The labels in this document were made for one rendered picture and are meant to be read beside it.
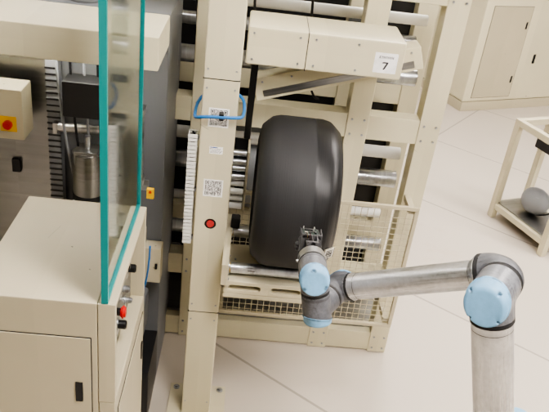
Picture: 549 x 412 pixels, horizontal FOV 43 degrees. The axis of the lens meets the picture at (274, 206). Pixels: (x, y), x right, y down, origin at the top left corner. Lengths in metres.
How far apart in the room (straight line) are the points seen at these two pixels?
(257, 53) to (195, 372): 1.44
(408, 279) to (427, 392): 1.74
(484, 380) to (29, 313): 1.25
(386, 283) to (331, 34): 1.04
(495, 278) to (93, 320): 1.09
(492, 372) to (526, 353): 2.31
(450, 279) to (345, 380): 1.76
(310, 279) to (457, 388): 1.92
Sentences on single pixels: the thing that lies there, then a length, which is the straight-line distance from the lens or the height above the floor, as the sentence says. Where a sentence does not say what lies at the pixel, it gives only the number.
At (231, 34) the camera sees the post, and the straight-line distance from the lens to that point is 2.45.
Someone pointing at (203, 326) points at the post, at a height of 0.54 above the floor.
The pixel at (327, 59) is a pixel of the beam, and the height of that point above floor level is 1.69.
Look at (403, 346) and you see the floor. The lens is 4.02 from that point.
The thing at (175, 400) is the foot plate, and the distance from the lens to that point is 3.48.
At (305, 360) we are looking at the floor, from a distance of 3.78.
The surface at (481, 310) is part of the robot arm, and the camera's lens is 1.86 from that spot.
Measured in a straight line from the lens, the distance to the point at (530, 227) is 5.32.
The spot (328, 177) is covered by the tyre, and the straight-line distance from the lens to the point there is 2.49.
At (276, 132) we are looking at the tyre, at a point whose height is 1.47.
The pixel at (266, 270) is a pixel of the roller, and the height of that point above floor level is 0.91.
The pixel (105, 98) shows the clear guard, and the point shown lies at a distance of 1.68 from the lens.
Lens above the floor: 2.49
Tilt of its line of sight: 29 degrees down
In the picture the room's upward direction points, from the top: 8 degrees clockwise
